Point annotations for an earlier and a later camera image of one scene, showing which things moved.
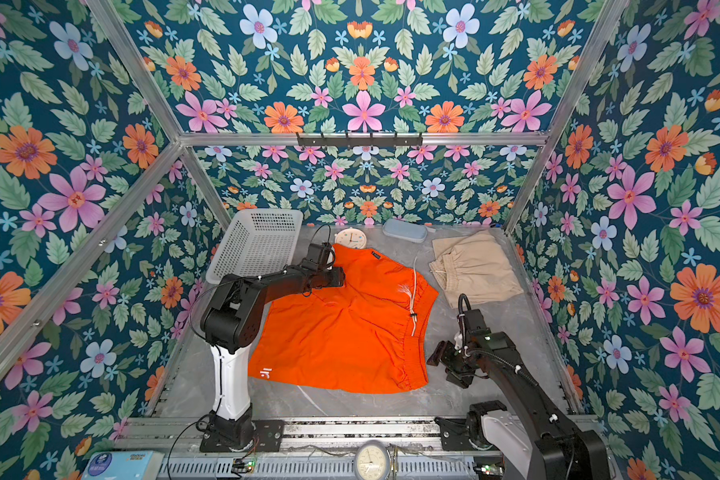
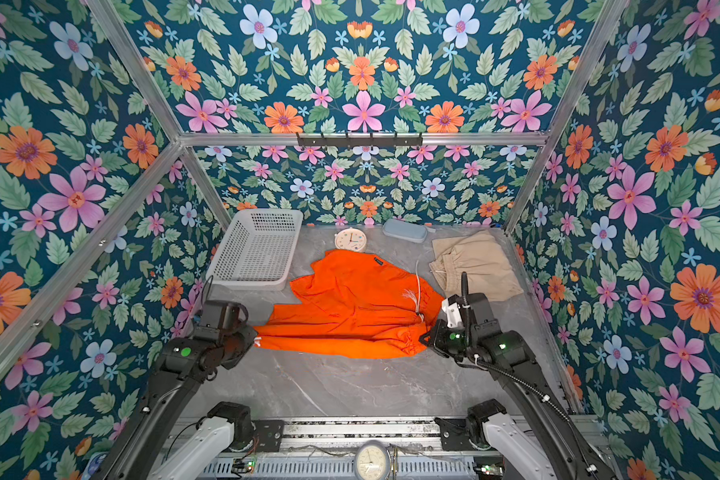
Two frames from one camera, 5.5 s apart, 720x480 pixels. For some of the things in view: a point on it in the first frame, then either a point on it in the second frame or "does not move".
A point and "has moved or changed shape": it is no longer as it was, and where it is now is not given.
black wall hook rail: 359,141 does not move
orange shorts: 367,337 has moved or changed shape
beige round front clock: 371,461 does not move
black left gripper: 336,277 -> 251,335
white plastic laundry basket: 257,242 does not move
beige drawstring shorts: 474,264 does not move
